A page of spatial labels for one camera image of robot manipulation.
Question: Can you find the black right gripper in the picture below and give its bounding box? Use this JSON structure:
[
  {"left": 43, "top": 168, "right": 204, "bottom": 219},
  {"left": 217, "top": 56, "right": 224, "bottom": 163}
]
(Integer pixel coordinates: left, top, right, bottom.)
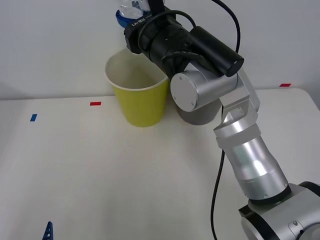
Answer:
[{"left": 114, "top": 9, "right": 178, "bottom": 55}]

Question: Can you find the grey plastic waste bin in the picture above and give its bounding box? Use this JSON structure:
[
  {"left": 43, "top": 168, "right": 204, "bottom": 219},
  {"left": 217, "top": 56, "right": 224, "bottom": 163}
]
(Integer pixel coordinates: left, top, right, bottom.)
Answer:
[{"left": 176, "top": 99, "right": 223, "bottom": 126}]

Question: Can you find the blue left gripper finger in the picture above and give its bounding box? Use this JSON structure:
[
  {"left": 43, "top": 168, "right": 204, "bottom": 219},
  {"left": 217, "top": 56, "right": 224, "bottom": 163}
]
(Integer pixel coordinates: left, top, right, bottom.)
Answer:
[{"left": 41, "top": 221, "right": 54, "bottom": 240}]

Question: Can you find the clear plastic bottle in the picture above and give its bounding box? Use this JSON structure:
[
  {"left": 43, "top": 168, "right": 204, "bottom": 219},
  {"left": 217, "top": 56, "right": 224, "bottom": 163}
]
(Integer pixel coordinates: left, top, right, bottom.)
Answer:
[{"left": 117, "top": 0, "right": 151, "bottom": 20}]

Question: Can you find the yellow-green plastic waste bin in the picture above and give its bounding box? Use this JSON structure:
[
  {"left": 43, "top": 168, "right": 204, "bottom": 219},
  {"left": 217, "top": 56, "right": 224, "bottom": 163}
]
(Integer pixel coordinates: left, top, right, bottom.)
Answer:
[{"left": 104, "top": 48, "right": 170, "bottom": 128}]

